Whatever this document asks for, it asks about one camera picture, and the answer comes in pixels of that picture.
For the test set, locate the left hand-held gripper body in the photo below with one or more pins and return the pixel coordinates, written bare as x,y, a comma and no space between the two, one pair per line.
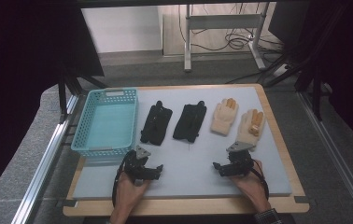
134,165

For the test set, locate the grey table mat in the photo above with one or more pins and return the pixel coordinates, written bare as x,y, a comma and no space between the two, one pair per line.
190,158

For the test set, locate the person's right hand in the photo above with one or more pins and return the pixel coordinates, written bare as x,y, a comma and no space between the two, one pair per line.
251,188

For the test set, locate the white power strip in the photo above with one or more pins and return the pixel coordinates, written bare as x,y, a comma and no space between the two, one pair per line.
279,71

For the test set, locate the cream knitted glove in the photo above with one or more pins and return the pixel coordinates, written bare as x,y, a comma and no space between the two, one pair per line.
223,119
246,130

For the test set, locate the white metal desk frame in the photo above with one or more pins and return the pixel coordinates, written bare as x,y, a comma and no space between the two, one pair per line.
224,21

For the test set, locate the dark curtain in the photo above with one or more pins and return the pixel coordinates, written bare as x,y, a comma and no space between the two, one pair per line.
352,62
16,77

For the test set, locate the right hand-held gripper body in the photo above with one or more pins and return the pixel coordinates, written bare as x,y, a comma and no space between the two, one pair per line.
241,161

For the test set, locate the teal plastic basket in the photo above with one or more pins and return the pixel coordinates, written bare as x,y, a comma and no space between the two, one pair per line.
109,124

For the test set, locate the aluminium rail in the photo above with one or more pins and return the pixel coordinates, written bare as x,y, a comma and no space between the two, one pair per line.
336,158
40,174

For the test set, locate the person's left hand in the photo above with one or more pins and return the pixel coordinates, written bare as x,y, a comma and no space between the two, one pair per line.
129,194

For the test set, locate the black glove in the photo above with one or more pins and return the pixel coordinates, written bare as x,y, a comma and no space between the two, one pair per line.
190,123
156,124

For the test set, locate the black tripod legs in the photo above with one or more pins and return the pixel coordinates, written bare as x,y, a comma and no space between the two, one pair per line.
62,99
316,93

